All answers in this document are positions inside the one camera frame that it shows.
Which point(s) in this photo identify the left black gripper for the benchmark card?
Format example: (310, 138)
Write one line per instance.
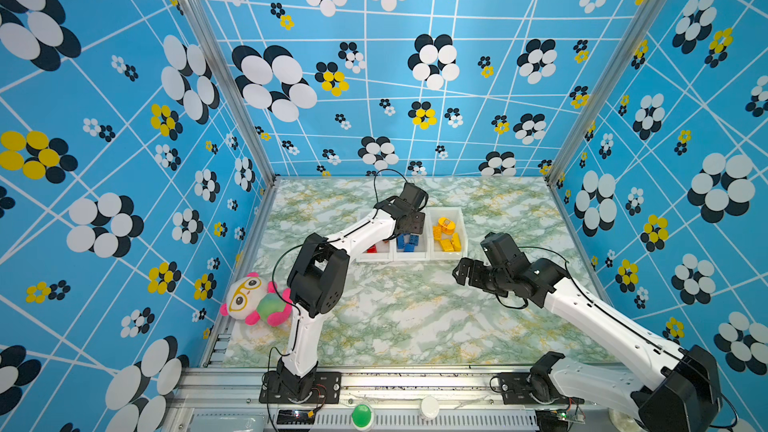
(417, 224)

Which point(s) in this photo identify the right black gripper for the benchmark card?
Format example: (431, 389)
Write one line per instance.
(473, 280)

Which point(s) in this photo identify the yellow curved lego brick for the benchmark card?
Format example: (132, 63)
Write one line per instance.
(447, 245)

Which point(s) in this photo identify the yellow long lego brick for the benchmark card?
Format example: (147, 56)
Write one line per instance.
(447, 225)

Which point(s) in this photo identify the orange long lego brick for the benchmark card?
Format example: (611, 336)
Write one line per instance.
(456, 242)

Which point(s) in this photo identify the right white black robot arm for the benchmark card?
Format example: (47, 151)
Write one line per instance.
(665, 387)

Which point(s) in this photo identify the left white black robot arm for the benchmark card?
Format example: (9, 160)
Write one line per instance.
(317, 279)

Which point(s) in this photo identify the middle translucent white bin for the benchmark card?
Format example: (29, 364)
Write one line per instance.
(422, 251)

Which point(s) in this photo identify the left translucent white bin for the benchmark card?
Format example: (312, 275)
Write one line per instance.
(370, 237)

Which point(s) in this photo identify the white round knob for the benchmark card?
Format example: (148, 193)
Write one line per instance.
(429, 408)

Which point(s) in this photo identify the pink white plush toy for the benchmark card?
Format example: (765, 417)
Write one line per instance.
(252, 299)

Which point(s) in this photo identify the green push button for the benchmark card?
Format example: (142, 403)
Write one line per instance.
(363, 417)

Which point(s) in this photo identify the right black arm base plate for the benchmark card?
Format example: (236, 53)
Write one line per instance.
(515, 388)

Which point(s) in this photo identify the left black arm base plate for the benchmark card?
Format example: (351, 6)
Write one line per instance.
(316, 388)

